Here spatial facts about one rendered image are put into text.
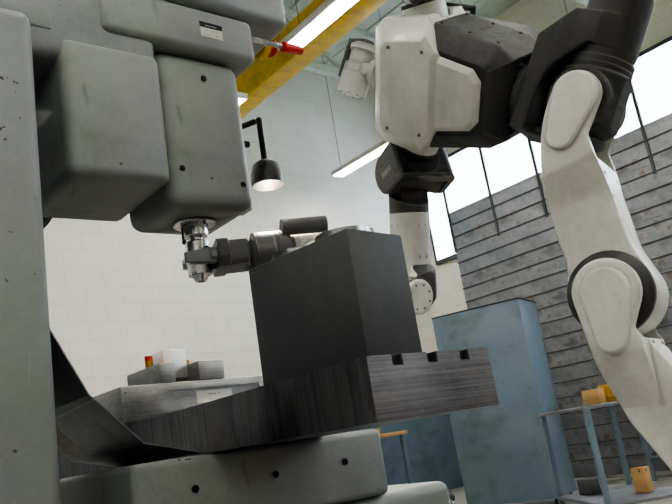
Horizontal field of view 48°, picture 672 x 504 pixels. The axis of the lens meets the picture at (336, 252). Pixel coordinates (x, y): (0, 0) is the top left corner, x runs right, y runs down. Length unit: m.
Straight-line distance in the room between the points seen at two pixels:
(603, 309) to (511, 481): 6.17
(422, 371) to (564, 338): 8.91
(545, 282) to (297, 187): 3.53
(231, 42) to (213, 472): 0.86
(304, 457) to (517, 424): 6.05
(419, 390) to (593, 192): 0.56
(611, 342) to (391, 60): 0.67
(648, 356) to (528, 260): 8.90
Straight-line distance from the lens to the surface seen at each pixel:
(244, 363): 9.25
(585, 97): 1.39
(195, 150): 1.48
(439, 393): 1.01
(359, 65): 1.68
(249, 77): 8.76
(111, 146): 1.38
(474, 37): 1.49
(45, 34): 1.45
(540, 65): 1.46
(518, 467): 7.39
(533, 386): 7.29
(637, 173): 9.43
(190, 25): 1.59
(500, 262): 10.46
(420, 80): 1.50
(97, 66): 1.45
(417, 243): 1.67
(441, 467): 11.06
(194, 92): 1.54
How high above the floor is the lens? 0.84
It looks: 14 degrees up
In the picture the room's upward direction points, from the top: 9 degrees counter-clockwise
